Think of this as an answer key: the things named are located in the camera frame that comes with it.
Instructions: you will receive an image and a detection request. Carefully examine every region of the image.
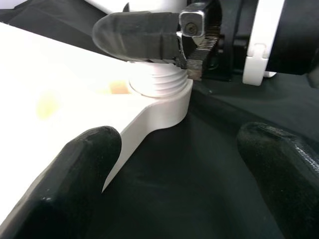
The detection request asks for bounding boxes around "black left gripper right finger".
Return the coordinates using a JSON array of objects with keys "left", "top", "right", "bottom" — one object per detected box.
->
[{"left": 236, "top": 121, "right": 319, "bottom": 239}]

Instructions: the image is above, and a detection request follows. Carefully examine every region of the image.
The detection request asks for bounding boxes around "white plastic children table top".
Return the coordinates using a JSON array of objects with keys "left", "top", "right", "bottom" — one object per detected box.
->
[{"left": 0, "top": 21, "right": 194, "bottom": 225}]

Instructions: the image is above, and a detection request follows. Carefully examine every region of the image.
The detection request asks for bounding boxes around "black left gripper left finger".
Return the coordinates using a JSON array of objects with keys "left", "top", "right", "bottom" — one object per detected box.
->
[{"left": 0, "top": 125, "right": 123, "bottom": 239}]

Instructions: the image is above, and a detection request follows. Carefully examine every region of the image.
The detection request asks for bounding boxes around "white plastic table leg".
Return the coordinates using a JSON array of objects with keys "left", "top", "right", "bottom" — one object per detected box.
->
[{"left": 82, "top": 0, "right": 190, "bottom": 98}]

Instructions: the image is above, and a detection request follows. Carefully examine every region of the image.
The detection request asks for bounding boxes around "black table cloth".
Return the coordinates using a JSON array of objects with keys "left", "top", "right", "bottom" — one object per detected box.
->
[{"left": 0, "top": 0, "right": 319, "bottom": 239}]

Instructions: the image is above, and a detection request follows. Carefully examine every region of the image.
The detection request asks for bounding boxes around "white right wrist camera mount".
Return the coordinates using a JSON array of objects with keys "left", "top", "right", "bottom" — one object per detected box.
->
[{"left": 242, "top": 0, "right": 286, "bottom": 87}]

